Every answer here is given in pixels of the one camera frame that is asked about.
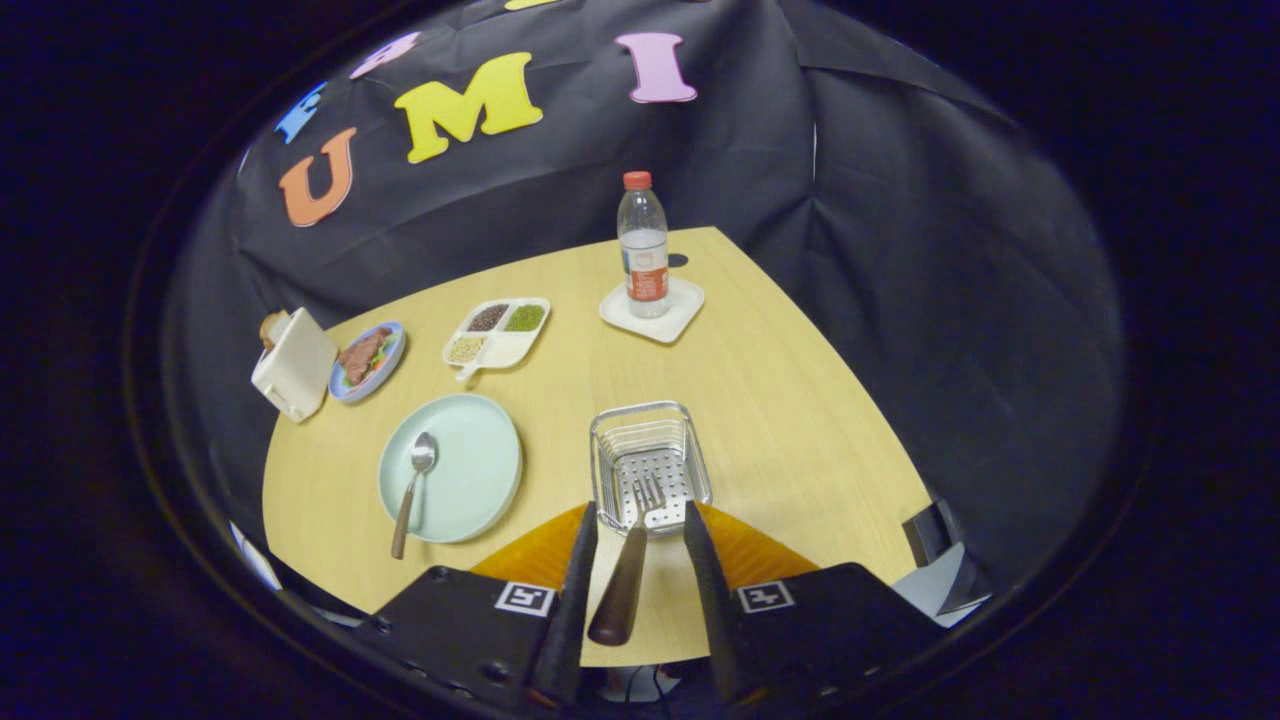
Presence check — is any metal spoon wooden handle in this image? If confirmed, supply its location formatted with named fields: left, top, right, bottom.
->
left=390, top=431, right=439, bottom=561

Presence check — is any white divided bean tray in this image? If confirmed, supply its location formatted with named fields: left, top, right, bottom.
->
left=442, top=297, right=552, bottom=383

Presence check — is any white rounded object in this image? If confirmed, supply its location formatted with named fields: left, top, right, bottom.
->
left=890, top=543, right=993, bottom=629

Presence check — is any clear red-capped water bottle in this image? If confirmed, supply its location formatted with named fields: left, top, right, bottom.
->
left=617, top=171, right=672, bottom=320

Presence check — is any small blue plate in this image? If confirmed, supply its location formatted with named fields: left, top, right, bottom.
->
left=328, top=320, right=407, bottom=403

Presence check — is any white board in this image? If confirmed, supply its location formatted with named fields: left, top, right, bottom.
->
left=230, top=520, right=283, bottom=591

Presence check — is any metal fork wooden handle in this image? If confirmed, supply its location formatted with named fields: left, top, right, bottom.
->
left=587, top=474, right=667, bottom=647

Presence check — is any white toaster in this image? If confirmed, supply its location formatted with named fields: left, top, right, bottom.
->
left=251, top=307, right=339, bottom=424

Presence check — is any cooked meat piece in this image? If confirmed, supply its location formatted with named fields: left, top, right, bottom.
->
left=338, top=327, right=393, bottom=386

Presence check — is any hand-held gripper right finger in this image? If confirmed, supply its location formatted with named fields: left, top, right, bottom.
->
left=682, top=499, right=949, bottom=706

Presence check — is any metal wire basket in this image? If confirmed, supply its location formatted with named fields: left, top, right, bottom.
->
left=589, top=401, right=714, bottom=538

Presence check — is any black backdrop cloth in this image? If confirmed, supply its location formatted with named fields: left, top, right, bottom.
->
left=165, top=0, right=1126, bottom=601

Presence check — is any pale green round plate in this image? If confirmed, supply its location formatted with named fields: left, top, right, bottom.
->
left=378, top=393, right=524, bottom=545

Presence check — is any dark box-shaped object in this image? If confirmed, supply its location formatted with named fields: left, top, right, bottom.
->
left=902, top=498, right=963, bottom=566

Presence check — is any white square coaster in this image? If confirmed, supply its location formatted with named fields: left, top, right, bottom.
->
left=599, top=277, right=706, bottom=345

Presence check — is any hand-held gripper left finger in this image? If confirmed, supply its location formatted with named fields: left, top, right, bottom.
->
left=350, top=500, right=601, bottom=713

